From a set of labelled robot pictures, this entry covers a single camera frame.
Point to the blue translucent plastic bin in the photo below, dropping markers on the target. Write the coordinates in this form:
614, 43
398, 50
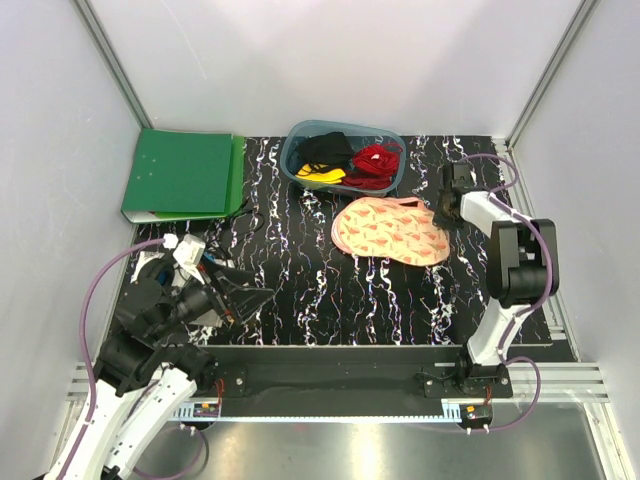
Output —
359, 137

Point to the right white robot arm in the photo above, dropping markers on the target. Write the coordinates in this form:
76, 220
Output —
522, 272

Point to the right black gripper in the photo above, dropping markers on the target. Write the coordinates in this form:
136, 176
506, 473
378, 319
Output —
438, 218

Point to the yellow bra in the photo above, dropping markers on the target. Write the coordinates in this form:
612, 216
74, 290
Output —
321, 173

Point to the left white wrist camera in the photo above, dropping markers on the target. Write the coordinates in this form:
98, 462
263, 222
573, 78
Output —
187, 251

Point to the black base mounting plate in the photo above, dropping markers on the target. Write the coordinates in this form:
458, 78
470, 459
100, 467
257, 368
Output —
331, 382

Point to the red bra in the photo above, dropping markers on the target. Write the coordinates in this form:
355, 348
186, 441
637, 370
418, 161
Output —
374, 166

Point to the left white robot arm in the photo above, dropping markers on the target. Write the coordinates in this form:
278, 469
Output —
139, 378

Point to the pink floral mesh laundry bag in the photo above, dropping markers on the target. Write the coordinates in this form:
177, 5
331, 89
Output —
400, 229

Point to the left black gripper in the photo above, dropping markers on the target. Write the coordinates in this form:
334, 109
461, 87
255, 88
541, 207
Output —
246, 300

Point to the green ring binder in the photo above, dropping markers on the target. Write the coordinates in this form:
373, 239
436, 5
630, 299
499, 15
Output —
184, 176

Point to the black bra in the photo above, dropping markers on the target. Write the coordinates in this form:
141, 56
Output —
330, 149

